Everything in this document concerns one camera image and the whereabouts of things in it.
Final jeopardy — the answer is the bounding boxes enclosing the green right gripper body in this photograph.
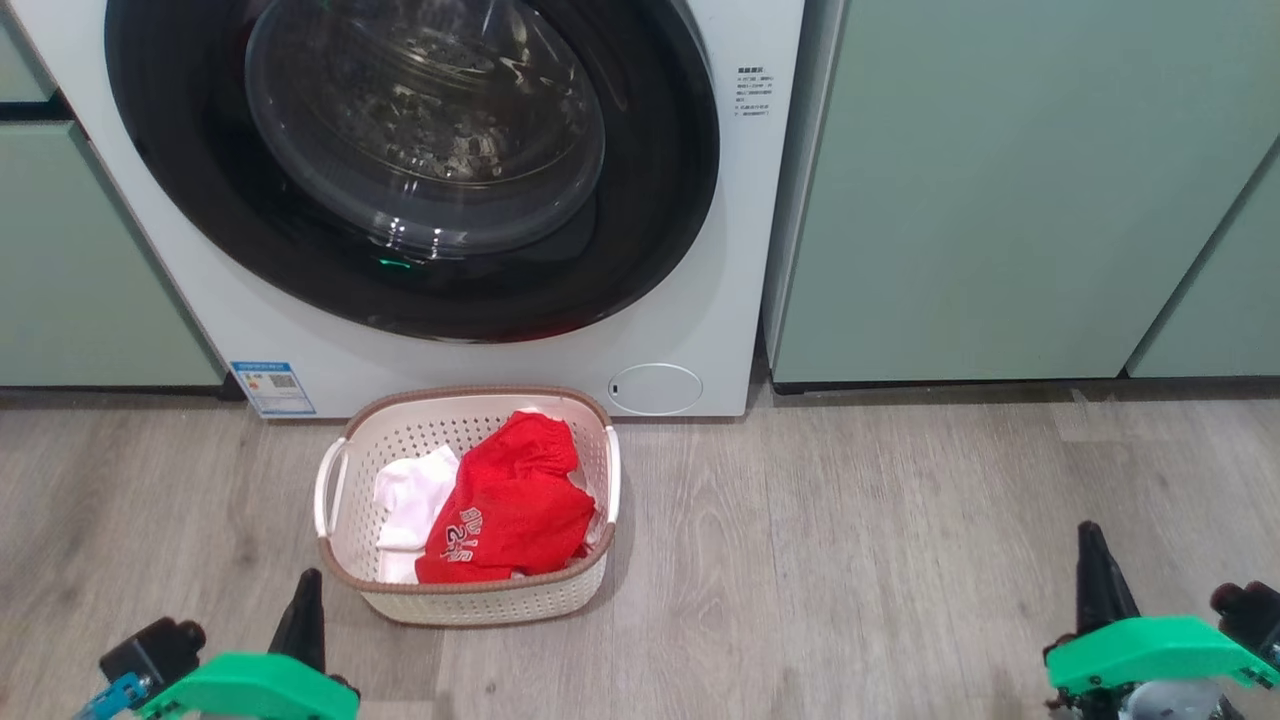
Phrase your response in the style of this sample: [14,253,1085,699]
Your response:
[1045,615,1280,720]

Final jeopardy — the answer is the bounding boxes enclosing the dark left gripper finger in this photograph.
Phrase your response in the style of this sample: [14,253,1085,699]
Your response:
[268,568,329,673]

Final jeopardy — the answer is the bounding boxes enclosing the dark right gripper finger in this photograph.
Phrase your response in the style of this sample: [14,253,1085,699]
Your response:
[1075,520,1141,636]

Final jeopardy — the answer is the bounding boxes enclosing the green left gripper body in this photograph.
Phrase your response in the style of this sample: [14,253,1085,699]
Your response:
[135,652,361,720]

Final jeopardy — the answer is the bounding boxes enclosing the white garment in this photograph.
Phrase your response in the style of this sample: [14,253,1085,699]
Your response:
[373,443,461,586]

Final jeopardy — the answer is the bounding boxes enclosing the red basketball jersey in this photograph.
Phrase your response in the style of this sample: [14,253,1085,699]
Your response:
[415,410,598,586]

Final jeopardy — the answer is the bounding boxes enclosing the dark washing machine door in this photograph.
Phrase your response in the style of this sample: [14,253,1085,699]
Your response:
[105,0,721,344]

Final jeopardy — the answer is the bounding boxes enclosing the cream basket with brown rim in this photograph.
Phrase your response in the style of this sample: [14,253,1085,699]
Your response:
[313,385,621,628]

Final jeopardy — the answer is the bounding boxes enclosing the white front-load washing machine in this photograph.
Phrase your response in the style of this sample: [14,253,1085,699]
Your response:
[5,0,806,419]

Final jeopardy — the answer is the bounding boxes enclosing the blue energy label sticker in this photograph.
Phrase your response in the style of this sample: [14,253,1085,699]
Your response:
[230,360,317,418]

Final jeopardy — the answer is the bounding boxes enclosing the narrow green cabinet panel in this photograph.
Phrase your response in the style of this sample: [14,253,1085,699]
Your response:
[1125,140,1280,379]

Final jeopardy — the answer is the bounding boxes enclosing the large green cabinet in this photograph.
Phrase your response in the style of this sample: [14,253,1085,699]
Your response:
[762,0,1280,386]

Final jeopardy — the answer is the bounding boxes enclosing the round white filter cover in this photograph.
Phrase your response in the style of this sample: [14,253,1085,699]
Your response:
[608,362,704,416]

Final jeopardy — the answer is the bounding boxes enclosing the printed text sticker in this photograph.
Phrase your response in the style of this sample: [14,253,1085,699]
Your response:
[735,65,773,119]

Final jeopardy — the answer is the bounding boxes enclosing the blue cable plug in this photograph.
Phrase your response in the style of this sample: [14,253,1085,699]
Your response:
[75,672,151,720]

